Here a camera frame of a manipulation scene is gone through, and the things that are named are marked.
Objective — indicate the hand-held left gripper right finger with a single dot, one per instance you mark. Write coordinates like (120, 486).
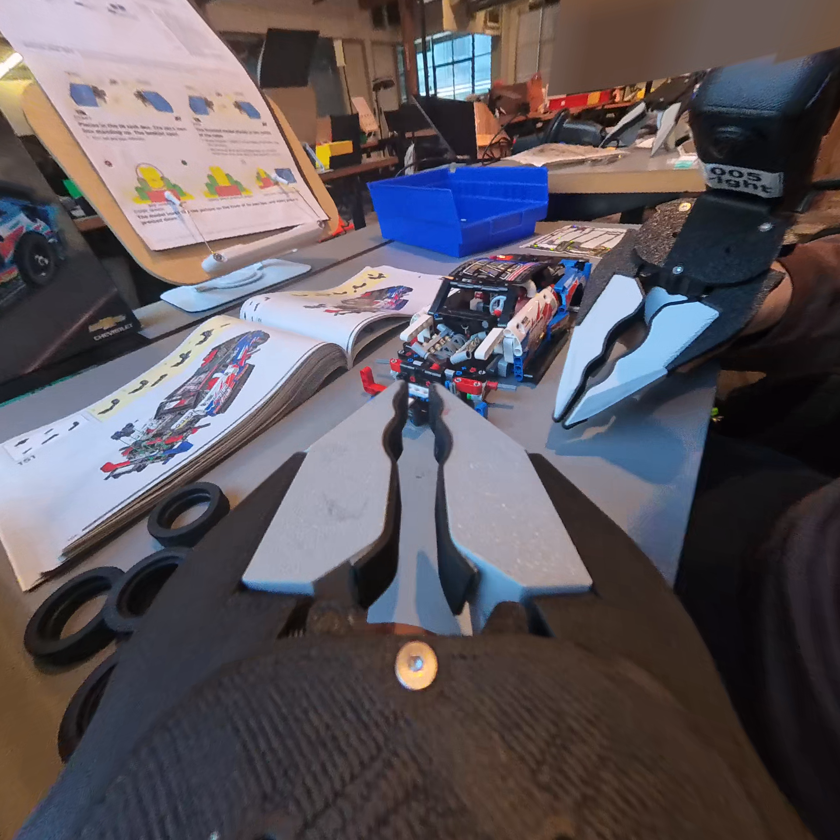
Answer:
(518, 518)

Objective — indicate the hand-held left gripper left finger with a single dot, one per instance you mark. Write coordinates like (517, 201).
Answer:
(321, 512)

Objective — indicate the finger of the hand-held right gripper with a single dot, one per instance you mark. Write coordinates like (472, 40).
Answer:
(604, 321)
(676, 328)

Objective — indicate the brick model race car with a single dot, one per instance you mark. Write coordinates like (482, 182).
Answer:
(499, 315)

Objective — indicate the person's right forearm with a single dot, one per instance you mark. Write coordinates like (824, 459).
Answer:
(807, 308)

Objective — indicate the grey desk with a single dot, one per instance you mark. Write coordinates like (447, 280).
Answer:
(623, 472)

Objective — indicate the sticker sheet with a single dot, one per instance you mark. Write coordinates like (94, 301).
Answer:
(577, 239)

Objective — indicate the black rubber tyre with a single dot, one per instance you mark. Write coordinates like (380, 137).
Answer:
(210, 518)
(79, 709)
(52, 646)
(131, 610)

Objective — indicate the blue plastic bin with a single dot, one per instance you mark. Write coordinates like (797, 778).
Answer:
(459, 203)

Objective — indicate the open instruction booklet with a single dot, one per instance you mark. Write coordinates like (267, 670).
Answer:
(131, 407)

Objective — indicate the white stand base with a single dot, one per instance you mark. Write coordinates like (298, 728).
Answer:
(236, 285)

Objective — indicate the black monitor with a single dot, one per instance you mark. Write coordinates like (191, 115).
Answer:
(449, 128)

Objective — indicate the yellow box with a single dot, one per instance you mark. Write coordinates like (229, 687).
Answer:
(334, 154)

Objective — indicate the black cardboard toy box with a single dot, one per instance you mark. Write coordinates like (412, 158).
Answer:
(65, 295)

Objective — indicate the printed instruction sheet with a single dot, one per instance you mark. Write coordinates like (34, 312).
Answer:
(164, 131)

